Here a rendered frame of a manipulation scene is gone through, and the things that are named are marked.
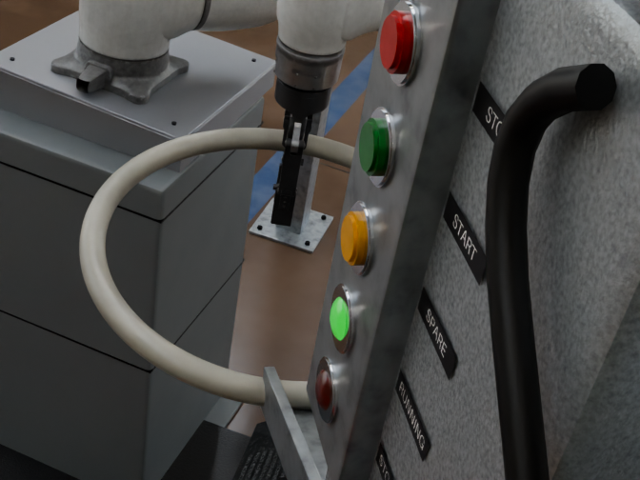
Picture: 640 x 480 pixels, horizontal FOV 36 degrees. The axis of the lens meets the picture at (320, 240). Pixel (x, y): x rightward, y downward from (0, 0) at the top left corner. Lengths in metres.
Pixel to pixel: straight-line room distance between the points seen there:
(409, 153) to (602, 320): 0.13
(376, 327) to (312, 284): 2.27
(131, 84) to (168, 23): 0.12
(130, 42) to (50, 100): 0.17
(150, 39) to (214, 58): 0.23
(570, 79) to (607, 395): 0.10
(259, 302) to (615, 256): 2.35
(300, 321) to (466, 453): 2.20
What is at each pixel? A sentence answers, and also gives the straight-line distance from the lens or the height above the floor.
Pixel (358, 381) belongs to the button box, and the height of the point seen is 1.35.
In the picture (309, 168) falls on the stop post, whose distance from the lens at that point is 2.76.
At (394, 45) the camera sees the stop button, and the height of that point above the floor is 1.52.
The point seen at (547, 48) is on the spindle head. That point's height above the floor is 1.56.
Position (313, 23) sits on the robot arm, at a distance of 1.24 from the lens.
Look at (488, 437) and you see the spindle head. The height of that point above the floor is 1.42.
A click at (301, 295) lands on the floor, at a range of 2.67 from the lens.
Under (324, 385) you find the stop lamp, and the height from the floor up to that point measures 1.32.
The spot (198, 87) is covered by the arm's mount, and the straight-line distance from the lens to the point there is 1.76.
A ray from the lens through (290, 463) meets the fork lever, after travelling 0.93.
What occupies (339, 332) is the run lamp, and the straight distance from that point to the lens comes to 0.49.
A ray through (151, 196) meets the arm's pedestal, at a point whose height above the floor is 0.78.
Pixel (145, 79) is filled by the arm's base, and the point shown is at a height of 0.89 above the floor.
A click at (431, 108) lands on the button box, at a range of 0.39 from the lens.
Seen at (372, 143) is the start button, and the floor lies 1.47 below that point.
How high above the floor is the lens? 1.68
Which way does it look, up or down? 36 degrees down
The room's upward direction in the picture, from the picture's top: 11 degrees clockwise
